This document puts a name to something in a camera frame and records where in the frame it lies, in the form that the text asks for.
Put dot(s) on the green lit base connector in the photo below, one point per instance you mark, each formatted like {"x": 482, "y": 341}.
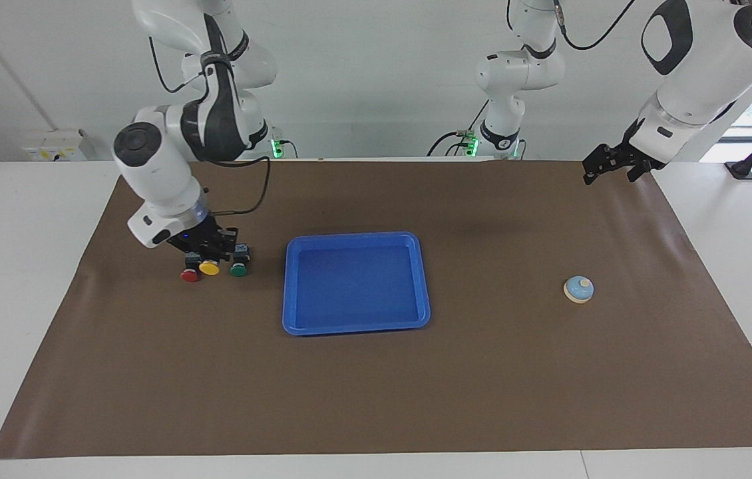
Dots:
{"x": 472, "y": 145}
{"x": 277, "y": 148}

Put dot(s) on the yellow push button switch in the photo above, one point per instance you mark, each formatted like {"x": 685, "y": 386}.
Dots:
{"x": 209, "y": 269}

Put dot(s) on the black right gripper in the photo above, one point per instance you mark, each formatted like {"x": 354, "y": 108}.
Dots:
{"x": 199, "y": 238}

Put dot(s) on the white wall socket box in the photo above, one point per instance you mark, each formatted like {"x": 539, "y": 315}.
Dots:
{"x": 53, "y": 146}

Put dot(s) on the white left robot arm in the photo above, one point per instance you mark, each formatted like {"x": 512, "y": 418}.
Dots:
{"x": 695, "y": 66}

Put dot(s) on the brown table mat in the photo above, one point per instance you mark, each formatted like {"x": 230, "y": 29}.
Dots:
{"x": 376, "y": 386}

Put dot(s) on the blue plastic tray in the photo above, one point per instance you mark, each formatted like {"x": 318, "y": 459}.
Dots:
{"x": 356, "y": 286}

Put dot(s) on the blue desk bell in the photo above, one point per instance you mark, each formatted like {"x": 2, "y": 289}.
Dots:
{"x": 578, "y": 289}

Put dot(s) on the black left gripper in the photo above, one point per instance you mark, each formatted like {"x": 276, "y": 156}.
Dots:
{"x": 629, "y": 156}

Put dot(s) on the red push button switch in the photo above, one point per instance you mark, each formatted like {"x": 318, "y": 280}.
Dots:
{"x": 189, "y": 275}

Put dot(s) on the green push button switch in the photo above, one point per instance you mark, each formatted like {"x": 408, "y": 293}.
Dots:
{"x": 238, "y": 269}

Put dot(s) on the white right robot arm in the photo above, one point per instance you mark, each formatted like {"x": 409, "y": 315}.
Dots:
{"x": 156, "y": 173}

